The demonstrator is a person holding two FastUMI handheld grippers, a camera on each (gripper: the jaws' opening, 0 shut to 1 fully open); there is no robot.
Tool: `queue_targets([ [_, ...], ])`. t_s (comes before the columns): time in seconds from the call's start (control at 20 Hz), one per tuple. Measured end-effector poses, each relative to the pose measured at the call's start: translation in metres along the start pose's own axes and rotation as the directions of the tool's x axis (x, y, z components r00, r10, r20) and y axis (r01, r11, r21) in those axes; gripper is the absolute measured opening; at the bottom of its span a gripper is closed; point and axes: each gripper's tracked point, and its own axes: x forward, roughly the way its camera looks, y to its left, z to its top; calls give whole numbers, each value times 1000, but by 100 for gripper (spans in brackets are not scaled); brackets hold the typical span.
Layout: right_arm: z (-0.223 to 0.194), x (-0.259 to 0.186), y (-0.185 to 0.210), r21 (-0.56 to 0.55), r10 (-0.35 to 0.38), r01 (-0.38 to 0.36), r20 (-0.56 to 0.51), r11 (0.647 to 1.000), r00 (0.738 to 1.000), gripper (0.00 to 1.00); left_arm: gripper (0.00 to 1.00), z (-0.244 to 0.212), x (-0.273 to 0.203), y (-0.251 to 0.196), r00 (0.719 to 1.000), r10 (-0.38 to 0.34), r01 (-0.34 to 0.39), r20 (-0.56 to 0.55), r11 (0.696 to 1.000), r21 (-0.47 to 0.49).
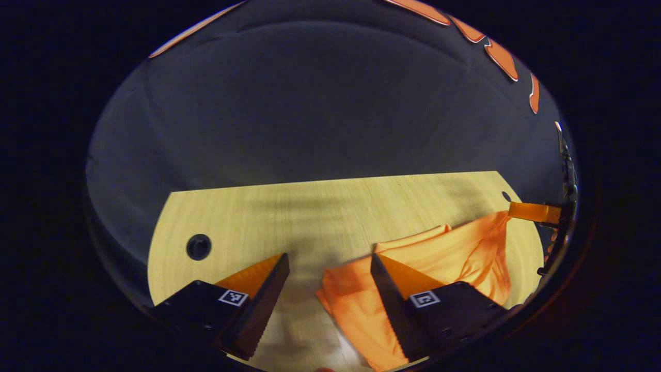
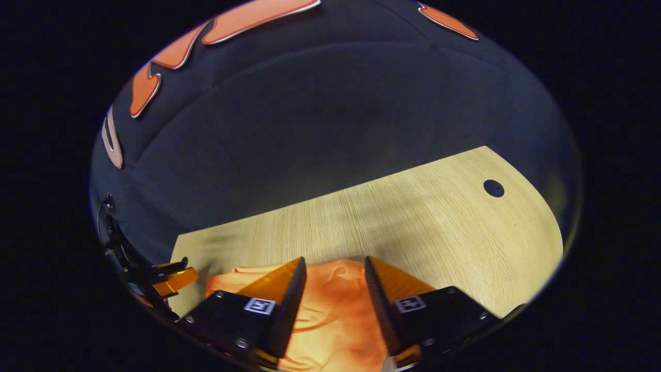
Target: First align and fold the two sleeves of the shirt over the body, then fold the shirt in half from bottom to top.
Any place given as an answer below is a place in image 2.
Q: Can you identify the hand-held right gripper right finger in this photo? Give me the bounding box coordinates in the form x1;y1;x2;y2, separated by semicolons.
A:
364;255;502;369

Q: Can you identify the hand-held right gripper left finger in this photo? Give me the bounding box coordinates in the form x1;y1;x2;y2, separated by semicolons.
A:
178;256;308;370

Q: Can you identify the orange collared T-shirt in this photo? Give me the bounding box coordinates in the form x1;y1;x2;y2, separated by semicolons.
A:
206;258;394;372

